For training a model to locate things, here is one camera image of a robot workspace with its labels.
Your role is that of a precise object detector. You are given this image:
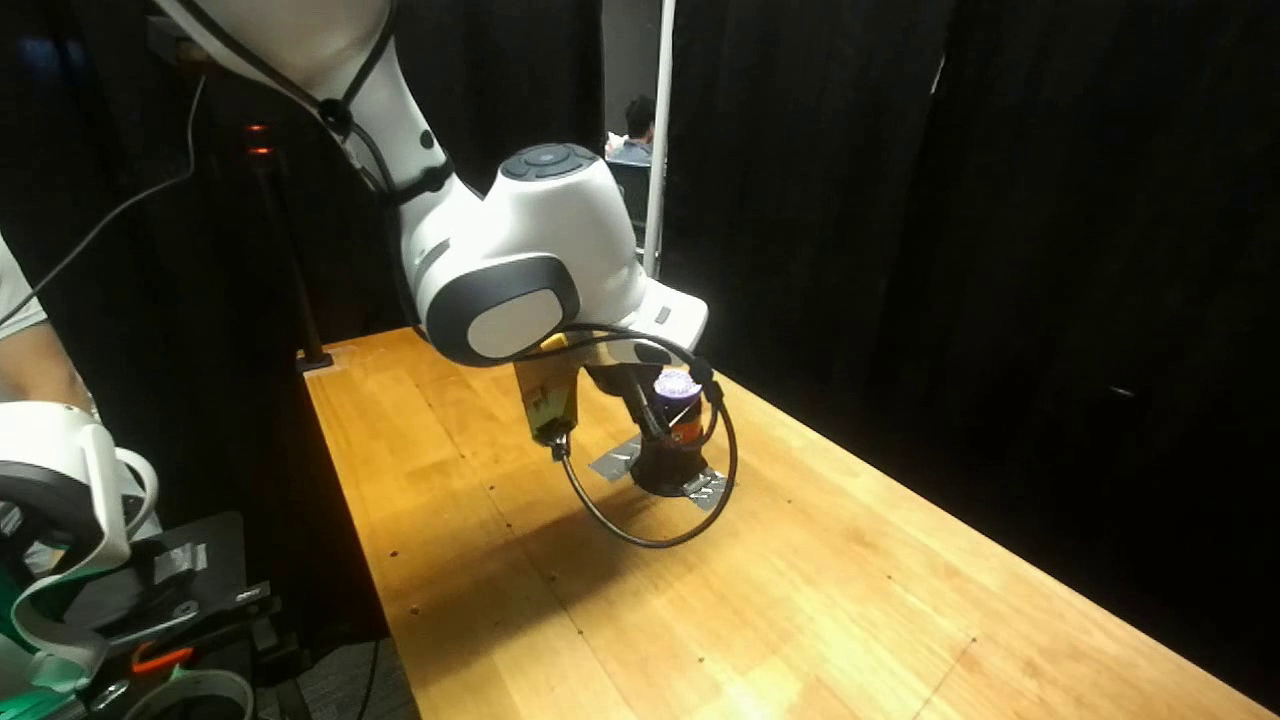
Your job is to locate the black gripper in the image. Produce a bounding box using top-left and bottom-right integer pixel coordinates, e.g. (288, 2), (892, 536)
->
(581, 337), (729, 470)

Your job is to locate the white vertical pole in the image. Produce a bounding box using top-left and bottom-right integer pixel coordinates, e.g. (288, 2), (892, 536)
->
(639, 0), (680, 278)

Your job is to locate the black curtain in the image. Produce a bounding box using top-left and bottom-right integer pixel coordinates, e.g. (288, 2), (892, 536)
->
(665, 0), (1280, 675)

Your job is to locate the black equipment box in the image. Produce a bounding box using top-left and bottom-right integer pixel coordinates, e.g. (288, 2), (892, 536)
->
(74, 510), (291, 673)

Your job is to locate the white round headset device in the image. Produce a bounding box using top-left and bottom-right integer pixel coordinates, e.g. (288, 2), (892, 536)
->
(0, 395), (163, 580)

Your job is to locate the gold wrist camera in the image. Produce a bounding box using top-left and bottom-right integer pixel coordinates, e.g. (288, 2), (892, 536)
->
(513, 354), (583, 453)

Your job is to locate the orange handled tool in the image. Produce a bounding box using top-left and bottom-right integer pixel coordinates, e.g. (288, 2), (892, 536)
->
(129, 643), (200, 681)

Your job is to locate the thin grey cable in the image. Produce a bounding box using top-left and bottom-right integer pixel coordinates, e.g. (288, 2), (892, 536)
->
(0, 71), (212, 327)

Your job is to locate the green white strap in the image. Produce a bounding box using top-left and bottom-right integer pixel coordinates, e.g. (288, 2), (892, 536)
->
(2, 526), (133, 682)

